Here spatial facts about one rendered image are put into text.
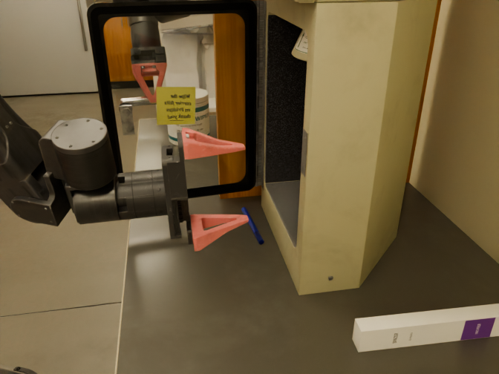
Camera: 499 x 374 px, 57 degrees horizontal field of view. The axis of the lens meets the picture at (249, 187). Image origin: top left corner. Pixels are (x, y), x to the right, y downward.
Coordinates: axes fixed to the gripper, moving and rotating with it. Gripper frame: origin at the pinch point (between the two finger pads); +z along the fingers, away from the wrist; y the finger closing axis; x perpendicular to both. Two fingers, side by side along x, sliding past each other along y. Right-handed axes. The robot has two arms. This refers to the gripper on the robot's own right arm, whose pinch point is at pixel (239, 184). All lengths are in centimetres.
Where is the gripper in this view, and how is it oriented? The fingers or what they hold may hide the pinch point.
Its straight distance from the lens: 57.4
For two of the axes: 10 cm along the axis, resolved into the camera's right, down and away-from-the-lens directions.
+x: -1.7, -3.7, 9.1
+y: -0.4, -9.2, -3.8
